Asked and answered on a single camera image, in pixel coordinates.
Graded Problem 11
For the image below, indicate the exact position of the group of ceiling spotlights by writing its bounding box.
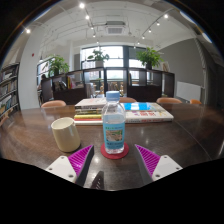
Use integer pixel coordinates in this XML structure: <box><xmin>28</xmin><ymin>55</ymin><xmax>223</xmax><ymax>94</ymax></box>
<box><xmin>24</xmin><ymin>2</ymin><xmax>170</xmax><ymax>46</ymax></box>

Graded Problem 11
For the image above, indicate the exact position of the white wall radiator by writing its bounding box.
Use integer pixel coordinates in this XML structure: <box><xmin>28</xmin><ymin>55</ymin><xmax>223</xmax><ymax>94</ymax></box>
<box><xmin>175</xmin><ymin>81</ymin><xmax>203</xmax><ymax>102</ymax></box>

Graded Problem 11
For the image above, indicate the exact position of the blue-covered book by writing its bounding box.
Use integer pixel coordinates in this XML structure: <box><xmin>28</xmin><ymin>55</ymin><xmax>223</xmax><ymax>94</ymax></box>
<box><xmin>122</xmin><ymin>102</ymin><xmax>166</xmax><ymax>113</ymax></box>

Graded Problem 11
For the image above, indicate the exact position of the dark open shelf unit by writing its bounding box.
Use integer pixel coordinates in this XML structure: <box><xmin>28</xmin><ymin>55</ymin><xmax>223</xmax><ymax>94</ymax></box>
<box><xmin>39</xmin><ymin>67</ymin><xmax>176</xmax><ymax>105</ymax></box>

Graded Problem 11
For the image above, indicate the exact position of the clear water bottle blue cap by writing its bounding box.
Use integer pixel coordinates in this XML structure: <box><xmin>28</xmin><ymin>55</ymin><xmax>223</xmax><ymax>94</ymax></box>
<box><xmin>101</xmin><ymin>90</ymin><xmax>127</xmax><ymax>155</ymax></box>

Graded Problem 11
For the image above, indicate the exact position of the bushy green potted plant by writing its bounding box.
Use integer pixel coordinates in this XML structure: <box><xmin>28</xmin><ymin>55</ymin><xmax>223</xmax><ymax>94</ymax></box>
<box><xmin>46</xmin><ymin>54</ymin><xmax>70</xmax><ymax>78</ymax></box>

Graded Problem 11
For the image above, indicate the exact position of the group of orange chairs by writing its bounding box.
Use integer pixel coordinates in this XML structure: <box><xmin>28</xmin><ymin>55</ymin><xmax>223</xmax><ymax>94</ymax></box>
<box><xmin>40</xmin><ymin>96</ymin><xmax>203</xmax><ymax>108</ymax></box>

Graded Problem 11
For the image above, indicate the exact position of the wall bookshelf with books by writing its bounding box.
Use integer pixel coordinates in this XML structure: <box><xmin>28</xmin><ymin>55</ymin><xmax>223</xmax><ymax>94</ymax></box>
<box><xmin>0</xmin><ymin>62</ymin><xmax>20</xmax><ymax>121</ymax></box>

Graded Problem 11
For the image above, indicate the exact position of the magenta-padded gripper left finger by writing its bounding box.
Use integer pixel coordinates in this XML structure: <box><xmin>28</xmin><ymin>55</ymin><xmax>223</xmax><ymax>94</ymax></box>
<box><xmin>45</xmin><ymin>144</ymin><xmax>96</xmax><ymax>188</ymax></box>

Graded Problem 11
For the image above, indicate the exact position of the tall green potted plant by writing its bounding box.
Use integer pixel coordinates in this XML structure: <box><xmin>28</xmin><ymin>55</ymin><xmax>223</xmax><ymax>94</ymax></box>
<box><xmin>135</xmin><ymin>47</ymin><xmax>164</xmax><ymax>70</ymax></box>

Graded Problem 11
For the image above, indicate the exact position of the small green potted plant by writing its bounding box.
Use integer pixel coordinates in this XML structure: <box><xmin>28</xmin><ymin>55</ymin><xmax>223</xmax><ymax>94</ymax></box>
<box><xmin>87</xmin><ymin>48</ymin><xmax>110</xmax><ymax>69</ymax></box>

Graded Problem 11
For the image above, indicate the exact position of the flat round red coaster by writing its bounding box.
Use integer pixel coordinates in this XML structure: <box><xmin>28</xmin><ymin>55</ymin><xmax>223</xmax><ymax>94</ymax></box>
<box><xmin>100</xmin><ymin>142</ymin><xmax>130</xmax><ymax>160</ymax></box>

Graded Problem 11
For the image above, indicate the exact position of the cream ceramic cup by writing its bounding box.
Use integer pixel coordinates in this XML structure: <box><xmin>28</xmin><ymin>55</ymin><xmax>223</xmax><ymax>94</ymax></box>
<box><xmin>50</xmin><ymin>116</ymin><xmax>82</xmax><ymax>153</ymax></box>

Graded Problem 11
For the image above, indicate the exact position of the dark-spined book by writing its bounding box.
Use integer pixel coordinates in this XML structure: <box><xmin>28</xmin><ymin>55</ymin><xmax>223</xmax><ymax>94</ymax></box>
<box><xmin>74</xmin><ymin>108</ymin><xmax>103</xmax><ymax>116</ymax></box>

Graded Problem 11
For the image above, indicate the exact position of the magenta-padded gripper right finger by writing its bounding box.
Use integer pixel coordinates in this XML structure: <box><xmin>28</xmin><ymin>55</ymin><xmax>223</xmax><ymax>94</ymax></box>
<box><xmin>134</xmin><ymin>143</ymin><xmax>184</xmax><ymax>186</ymax></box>

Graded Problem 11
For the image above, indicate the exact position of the white book red-edged spine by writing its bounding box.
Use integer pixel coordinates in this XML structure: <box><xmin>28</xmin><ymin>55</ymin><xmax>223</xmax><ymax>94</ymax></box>
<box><xmin>73</xmin><ymin>118</ymin><xmax>104</xmax><ymax>126</ymax></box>

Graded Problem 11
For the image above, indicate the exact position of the white-covered thick book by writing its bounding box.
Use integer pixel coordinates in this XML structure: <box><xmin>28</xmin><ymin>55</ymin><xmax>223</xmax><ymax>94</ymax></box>
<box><xmin>74</xmin><ymin>97</ymin><xmax>108</xmax><ymax>111</ymax></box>

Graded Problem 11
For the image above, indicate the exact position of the yellow-spined book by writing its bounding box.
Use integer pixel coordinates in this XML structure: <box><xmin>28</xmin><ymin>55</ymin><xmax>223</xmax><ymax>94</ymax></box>
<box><xmin>73</xmin><ymin>113</ymin><xmax>103</xmax><ymax>121</ymax></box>

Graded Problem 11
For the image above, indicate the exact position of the ceiling air conditioner unit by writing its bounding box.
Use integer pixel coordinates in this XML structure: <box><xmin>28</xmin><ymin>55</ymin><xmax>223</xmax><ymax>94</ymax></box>
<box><xmin>104</xmin><ymin>20</ymin><xmax>127</xmax><ymax>36</ymax></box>

